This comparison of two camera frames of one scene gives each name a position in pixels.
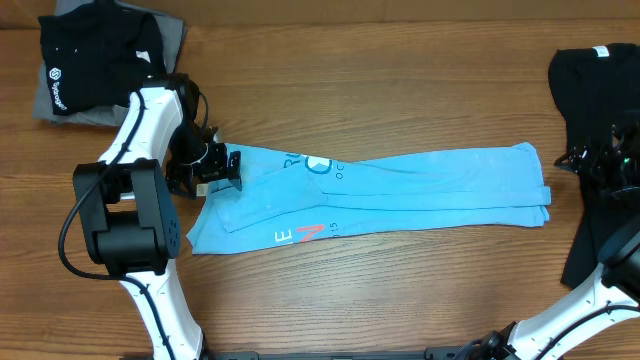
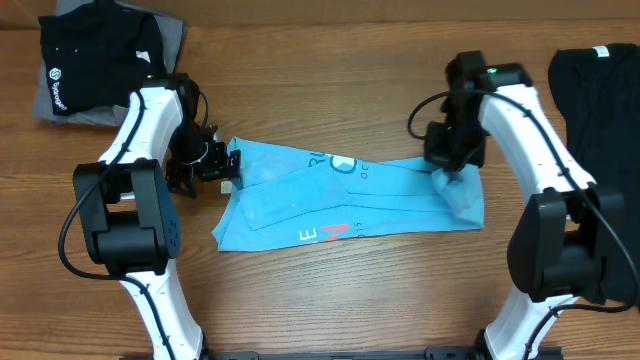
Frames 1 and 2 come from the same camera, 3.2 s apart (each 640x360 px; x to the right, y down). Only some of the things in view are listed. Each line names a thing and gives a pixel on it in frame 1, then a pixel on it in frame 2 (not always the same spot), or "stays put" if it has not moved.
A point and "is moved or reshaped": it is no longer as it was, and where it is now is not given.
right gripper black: (586, 157) → (451, 161)
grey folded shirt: (172, 29) stays put
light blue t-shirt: (292, 199) is moved or reshaped
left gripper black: (217, 169) stays put
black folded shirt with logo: (95, 54) stays put
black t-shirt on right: (595, 87) stays put
